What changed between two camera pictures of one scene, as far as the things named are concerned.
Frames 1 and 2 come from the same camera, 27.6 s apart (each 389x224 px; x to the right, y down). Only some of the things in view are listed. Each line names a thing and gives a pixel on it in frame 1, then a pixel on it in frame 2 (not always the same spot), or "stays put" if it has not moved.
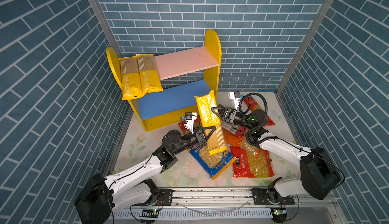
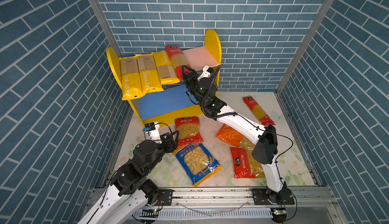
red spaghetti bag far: [254, 106] stays put
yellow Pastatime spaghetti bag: [150, 80] stays put
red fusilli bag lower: [251, 163] stays put
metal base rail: [231, 206] stays put
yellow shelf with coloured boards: [184, 74] stays put
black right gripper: [230, 115] to [190, 78]
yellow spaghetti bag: [216, 142] to [167, 72]
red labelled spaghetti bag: [237, 130] to [178, 60]
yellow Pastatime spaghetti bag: [130, 83] stays put
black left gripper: [202, 139] to [173, 145]
